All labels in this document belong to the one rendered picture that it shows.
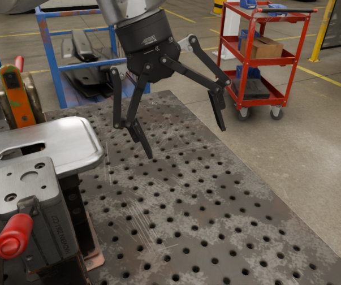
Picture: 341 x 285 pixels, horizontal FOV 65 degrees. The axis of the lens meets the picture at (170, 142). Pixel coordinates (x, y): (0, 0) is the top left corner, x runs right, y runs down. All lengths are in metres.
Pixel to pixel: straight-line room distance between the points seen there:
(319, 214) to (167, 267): 1.36
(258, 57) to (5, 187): 2.17
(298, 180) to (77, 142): 1.74
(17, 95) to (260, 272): 0.65
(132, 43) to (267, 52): 2.06
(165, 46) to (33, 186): 0.26
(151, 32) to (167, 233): 0.50
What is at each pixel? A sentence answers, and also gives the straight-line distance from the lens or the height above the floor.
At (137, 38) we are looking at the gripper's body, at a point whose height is 1.20.
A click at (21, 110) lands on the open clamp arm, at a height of 1.02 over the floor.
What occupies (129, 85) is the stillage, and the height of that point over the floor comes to 0.16.
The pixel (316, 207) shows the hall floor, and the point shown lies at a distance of 1.93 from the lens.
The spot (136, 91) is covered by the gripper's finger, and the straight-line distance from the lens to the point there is 0.42.
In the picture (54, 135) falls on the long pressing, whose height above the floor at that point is 1.00.
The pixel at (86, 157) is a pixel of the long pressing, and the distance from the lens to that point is 0.48.
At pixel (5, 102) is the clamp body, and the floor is 1.04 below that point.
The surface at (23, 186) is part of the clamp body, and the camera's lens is 0.37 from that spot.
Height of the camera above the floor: 1.29
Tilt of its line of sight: 35 degrees down
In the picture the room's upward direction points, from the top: straight up
